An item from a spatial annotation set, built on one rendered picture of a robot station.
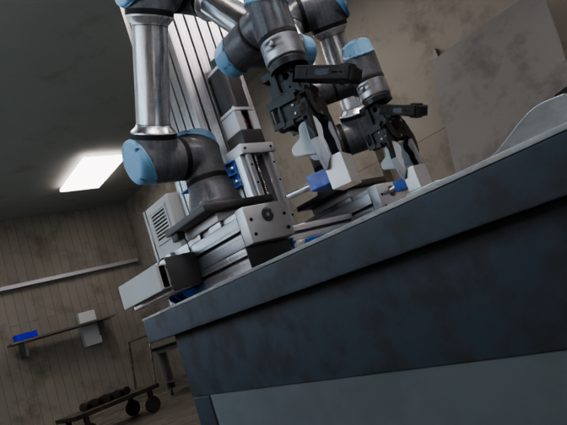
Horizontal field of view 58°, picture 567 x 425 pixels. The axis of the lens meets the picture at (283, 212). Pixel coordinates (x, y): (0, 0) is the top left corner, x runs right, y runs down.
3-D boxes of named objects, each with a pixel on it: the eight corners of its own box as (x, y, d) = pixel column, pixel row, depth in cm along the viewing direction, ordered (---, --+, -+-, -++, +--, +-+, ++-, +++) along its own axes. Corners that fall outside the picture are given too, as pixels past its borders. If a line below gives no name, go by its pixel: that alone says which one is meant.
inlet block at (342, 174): (286, 211, 89) (276, 182, 90) (299, 210, 94) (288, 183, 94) (351, 180, 83) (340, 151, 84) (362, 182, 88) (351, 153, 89)
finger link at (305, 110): (318, 146, 87) (307, 104, 90) (327, 142, 86) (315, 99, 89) (304, 137, 83) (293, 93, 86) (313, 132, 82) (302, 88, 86)
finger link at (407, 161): (411, 177, 130) (393, 146, 130) (429, 169, 125) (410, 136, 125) (405, 181, 128) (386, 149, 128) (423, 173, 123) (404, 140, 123)
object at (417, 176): (381, 205, 128) (373, 185, 129) (393, 201, 131) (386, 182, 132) (421, 186, 118) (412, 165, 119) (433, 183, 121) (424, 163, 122)
